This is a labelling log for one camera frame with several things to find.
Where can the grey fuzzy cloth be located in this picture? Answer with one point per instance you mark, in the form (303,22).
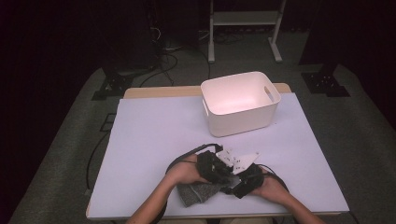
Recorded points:
(196,193)

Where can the white plastic bin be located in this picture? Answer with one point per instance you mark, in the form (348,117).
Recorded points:
(239,93)

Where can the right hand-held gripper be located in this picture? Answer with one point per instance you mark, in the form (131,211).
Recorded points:
(253,179)

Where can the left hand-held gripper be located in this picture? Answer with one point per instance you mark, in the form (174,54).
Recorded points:
(213,168)

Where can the person's left hand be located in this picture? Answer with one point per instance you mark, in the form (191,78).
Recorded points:
(185,171)

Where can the black stand base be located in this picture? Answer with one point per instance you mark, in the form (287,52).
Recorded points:
(325,84)
(115,84)

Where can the white metal stand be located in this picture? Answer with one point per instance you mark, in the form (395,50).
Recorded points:
(246,18)

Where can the person's right hand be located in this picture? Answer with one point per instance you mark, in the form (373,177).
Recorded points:
(274,189)

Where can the wooden table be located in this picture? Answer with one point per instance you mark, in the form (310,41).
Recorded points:
(162,91)

